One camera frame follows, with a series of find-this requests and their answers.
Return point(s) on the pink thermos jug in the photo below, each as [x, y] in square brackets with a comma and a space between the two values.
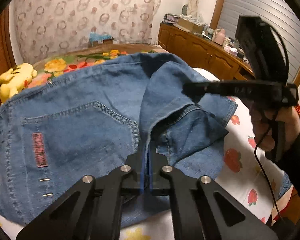
[219, 36]

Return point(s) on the wooden sideboard cabinet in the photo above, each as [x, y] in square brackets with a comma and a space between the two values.
[201, 53]

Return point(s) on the yellow Pikachu plush toy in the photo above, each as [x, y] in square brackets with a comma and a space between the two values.
[15, 80]

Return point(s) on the circle patterned curtain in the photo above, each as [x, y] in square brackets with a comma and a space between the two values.
[45, 28]

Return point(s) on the blue denim pants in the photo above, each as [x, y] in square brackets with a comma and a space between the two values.
[88, 122]

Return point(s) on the brown floral blanket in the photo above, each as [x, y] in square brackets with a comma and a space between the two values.
[55, 66]

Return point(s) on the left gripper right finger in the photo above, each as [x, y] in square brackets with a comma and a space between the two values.
[201, 208]

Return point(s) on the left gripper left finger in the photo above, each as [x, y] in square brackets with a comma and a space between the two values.
[91, 208]

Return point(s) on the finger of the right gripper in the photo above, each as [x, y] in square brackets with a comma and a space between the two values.
[195, 91]

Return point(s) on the cardboard box with blue bag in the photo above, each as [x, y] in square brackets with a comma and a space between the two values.
[96, 39]

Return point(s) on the person's right hand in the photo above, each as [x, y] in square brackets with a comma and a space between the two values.
[265, 130]

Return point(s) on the cardboard box on cabinet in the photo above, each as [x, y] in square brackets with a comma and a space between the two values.
[193, 26]

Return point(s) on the grey window blind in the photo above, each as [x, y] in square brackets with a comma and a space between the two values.
[275, 12]

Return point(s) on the white floral bed sheet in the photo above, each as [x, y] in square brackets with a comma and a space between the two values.
[247, 175]

